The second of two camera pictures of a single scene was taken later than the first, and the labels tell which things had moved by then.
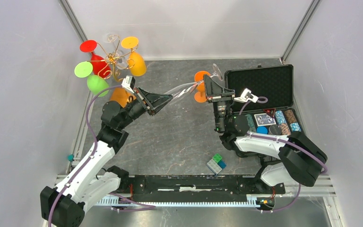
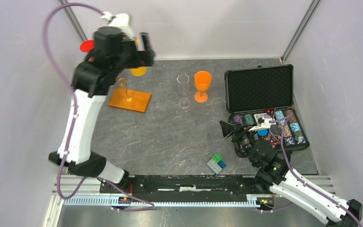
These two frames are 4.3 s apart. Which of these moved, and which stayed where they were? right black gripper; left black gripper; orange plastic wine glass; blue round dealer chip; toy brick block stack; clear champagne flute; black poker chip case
Moved: clear champagne flute; left black gripper; right black gripper
Stayed: black poker chip case; orange plastic wine glass; toy brick block stack; blue round dealer chip
